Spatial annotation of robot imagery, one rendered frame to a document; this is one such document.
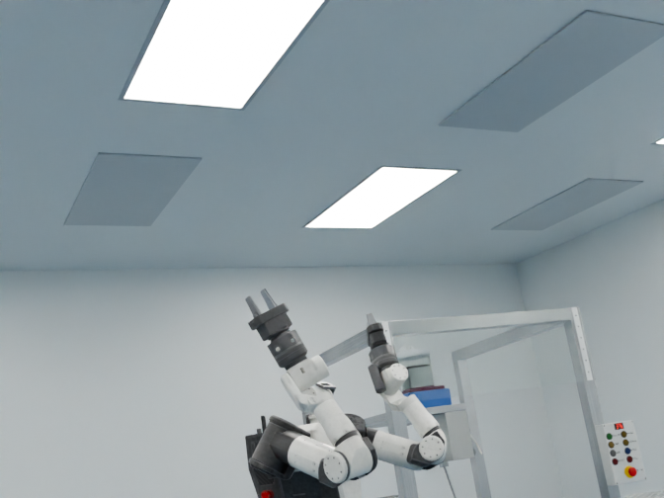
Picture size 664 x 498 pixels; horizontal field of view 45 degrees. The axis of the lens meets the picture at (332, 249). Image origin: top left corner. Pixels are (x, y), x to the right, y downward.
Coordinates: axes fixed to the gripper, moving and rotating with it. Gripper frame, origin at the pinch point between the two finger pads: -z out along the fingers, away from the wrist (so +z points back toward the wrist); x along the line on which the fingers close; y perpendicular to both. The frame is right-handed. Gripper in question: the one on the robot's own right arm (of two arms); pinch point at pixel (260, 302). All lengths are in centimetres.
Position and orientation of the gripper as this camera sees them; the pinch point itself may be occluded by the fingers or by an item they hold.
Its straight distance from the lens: 218.0
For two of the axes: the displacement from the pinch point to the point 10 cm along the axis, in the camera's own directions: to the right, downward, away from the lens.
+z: 5.2, 8.5, -1.4
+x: 7.1, -3.3, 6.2
